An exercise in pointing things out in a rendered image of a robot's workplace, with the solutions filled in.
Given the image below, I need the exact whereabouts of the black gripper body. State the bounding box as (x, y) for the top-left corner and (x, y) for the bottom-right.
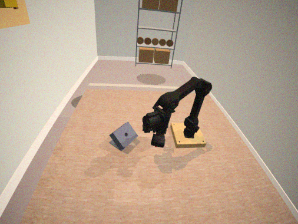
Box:
(151, 124), (168, 148)

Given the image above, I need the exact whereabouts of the grey sloped panel with hole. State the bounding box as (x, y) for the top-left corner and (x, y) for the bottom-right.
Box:
(110, 122), (138, 151)

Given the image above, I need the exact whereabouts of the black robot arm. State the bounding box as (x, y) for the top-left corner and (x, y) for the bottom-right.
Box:
(143, 77), (212, 139)

